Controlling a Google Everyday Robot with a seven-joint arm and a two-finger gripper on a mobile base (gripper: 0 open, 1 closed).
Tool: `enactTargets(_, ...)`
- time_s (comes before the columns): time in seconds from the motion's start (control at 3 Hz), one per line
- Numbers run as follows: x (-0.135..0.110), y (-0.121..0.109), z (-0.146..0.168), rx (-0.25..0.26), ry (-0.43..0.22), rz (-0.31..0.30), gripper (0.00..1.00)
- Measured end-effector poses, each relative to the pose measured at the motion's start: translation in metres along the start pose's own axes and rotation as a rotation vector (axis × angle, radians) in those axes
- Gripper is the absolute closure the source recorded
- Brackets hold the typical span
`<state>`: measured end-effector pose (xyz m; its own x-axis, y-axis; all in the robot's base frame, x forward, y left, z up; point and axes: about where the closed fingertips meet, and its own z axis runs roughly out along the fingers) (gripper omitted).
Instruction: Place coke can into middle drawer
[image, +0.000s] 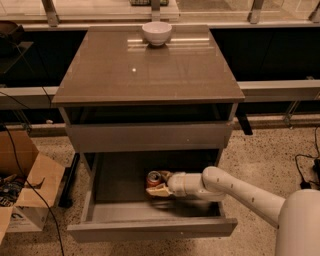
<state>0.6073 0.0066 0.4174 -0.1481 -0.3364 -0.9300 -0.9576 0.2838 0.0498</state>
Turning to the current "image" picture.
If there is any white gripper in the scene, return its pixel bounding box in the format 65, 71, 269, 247
146, 171, 200, 197

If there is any black power adapter cable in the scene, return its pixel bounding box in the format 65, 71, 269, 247
294, 126, 320, 191

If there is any open grey middle drawer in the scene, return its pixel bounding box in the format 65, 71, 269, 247
68, 150, 237, 242

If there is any grey drawer cabinet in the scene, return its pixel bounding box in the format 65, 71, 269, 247
52, 25, 246, 244

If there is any closed grey top drawer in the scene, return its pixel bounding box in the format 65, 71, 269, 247
66, 122, 232, 153

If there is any black cable on left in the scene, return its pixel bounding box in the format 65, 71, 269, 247
0, 89, 66, 256

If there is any white ceramic bowl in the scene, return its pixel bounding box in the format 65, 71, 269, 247
142, 21, 172, 46

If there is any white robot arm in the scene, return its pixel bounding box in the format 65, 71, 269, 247
146, 166, 320, 256

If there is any red coke can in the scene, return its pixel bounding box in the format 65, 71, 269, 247
146, 171, 162, 188

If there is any open cardboard box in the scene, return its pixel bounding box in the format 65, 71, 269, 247
0, 131, 64, 243

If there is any black stand foot right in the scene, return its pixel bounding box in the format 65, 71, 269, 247
236, 108, 253, 135

